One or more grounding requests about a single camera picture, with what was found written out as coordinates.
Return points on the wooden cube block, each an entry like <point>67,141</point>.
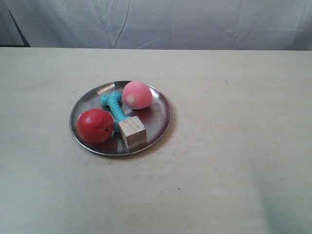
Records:
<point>133,132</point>

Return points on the pink toy peach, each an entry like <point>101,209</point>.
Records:
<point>137,95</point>

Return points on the teal toy bone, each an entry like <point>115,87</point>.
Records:
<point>113,101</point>

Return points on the red toy apple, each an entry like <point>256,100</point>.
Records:
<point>95,126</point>

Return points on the white backdrop cloth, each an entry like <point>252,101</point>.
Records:
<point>158,24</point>

